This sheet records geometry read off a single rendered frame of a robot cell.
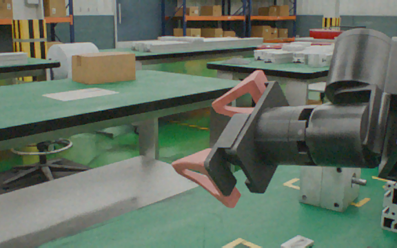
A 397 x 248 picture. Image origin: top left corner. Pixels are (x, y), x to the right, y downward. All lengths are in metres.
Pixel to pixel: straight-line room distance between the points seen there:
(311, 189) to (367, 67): 0.53
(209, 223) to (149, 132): 2.21
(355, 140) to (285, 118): 0.07
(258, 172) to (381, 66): 0.15
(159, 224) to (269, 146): 0.44
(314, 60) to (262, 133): 2.99
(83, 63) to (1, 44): 8.93
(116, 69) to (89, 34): 9.96
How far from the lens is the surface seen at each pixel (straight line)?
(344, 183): 0.90
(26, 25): 6.20
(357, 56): 0.44
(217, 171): 0.43
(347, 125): 0.40
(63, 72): 4.23
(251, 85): 0.50
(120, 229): 0.83
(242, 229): 0.82
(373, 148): 0.41
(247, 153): 0.43
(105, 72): 2.56
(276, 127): 0.43
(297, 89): 3.20
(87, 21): 12.50
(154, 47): 4.51
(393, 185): 0.85
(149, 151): 3.06
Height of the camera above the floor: 1.14
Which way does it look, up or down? 13 degrees down
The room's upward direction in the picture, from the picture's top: straight up
